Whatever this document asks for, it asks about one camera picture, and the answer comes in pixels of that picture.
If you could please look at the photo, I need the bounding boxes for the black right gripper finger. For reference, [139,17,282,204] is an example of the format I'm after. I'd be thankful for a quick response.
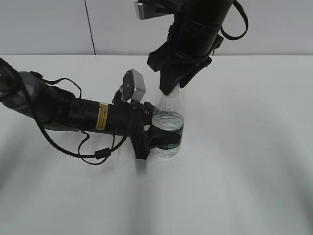
[159,65,186,95]
[179,57,211,88]

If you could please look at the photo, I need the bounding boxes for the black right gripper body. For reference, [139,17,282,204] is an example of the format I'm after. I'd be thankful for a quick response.
[147,36,212,72]

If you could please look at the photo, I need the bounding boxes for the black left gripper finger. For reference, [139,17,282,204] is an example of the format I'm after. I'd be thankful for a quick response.
[143,102,154,125]
[147,125,182,150]

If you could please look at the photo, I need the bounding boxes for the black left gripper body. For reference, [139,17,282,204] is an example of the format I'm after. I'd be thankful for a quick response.
[107,102,150,160]

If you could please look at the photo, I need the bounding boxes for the clear plastic water bottle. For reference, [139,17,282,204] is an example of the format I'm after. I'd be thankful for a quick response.
[152,93,184,158]

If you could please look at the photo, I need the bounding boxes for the white green bottle cap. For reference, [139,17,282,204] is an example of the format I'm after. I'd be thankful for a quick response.
[170,83,180,96]

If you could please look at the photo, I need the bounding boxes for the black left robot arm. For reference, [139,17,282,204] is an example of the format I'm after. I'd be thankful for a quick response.
[0,60,181,162]

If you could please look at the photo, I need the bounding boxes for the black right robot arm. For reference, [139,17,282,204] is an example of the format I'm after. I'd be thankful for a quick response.
[147,0,233,95]

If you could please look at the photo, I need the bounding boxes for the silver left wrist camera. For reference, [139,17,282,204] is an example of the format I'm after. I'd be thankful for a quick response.
[119,69,146,102]

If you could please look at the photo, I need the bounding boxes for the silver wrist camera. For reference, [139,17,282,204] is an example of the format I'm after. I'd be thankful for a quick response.
[134,0,176,20]
[119,69,146,102]

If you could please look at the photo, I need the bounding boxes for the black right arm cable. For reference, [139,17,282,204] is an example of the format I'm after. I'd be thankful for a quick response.
[212,0,249,56]

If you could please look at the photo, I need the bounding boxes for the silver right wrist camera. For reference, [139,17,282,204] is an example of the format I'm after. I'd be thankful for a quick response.
[134,0,176,20]

